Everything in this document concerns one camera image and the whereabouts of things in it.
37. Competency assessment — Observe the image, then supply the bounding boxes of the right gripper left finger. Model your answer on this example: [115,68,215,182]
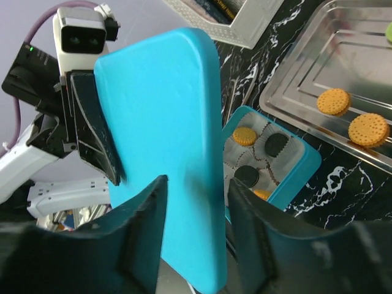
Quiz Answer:
[1,175,168,293]

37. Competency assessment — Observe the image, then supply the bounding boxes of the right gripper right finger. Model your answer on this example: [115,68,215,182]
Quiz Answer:
[228,179,391,293]

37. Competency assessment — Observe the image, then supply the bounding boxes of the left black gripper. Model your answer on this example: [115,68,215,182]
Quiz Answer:
[1,42,123,186]

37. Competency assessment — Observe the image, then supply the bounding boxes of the orange cookie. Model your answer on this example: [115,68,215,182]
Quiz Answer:
[232,127,257,146]
[254,189,271,201]
[348,113,390,148]
[317,88,352,116]

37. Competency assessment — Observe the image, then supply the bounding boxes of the blue tin lid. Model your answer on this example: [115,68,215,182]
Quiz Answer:
[94,28,227,293]

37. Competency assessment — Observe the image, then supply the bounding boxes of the black cookie bottom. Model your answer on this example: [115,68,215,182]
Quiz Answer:
[234,165,260,188]

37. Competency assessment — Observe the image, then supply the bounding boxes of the black cookie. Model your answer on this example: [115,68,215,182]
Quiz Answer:
[234,165,260,188]
[264,133,288,158]

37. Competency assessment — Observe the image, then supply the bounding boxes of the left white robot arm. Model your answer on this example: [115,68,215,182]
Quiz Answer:
[1,42,121,201]

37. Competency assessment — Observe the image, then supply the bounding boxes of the blue cookie tin box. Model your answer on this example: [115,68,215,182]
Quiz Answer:
[223,106,322,210]

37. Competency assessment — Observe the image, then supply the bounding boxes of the white paper cupcake liners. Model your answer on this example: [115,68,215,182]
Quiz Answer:
[224,111,305,196]

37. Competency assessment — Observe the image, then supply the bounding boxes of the orange cookie bottom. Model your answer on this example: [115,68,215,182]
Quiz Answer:
[348,113,390,148]

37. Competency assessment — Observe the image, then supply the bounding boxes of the white file organizer rack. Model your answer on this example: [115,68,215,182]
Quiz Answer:
[165,0,284,49]

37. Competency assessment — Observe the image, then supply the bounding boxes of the steel baking tray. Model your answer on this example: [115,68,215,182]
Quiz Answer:
[259,1,391,172]

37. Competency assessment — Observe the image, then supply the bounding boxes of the green cookie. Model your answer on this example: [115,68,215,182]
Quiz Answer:
[385,23,392,43]

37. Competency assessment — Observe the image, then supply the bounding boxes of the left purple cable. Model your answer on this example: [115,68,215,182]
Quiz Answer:
[2,0,100,151]

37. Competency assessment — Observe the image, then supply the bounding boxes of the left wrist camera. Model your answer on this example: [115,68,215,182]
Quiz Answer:
[52,3,120,77]

